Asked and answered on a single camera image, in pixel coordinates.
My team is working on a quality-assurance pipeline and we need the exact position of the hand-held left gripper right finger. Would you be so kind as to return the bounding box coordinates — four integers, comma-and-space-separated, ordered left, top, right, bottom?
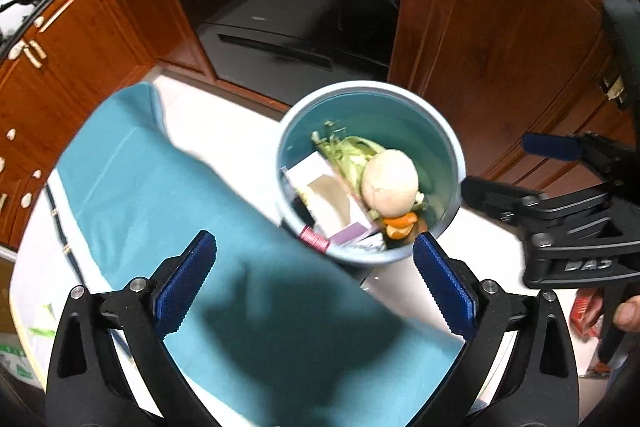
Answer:
413, 232, 581, 427

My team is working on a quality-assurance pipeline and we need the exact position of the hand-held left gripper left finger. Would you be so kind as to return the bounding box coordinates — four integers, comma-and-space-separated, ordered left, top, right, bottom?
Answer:
46, 230, 221, 427

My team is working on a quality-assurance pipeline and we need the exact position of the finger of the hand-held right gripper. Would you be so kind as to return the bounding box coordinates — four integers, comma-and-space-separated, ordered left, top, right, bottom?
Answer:
522, 132, 635, 184
461, 176, 551, 242

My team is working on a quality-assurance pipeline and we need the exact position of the teal trash bin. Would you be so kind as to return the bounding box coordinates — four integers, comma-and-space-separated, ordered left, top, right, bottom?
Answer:
274, 80, 466, 268

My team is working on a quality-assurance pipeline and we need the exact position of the pink snack box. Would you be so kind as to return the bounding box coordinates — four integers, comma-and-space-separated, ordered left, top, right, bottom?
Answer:
282, 152, 383, 253

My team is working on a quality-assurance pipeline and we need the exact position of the green corn husk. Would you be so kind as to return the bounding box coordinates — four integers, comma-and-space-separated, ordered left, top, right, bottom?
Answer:
310, 122, 386, 198

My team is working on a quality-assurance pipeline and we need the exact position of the person's right hand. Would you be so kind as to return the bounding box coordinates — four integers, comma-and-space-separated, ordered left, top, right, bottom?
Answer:
614, 298, 640, 333

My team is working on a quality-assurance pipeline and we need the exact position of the red plastic bag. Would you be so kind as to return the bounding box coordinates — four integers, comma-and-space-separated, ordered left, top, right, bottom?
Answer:
570, 293, 606, 338

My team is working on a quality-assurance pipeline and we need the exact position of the plain wooden cabinet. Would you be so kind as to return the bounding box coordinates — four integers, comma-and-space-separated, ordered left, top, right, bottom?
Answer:
390, 0, 640, 208

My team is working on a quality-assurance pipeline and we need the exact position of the wooden cabinet with drawers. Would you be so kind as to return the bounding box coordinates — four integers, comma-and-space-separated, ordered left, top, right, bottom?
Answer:
0, 0, 218, 253

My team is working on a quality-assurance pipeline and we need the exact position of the black built-in oven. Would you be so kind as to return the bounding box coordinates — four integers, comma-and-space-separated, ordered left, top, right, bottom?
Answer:
160, 0, 408, 108

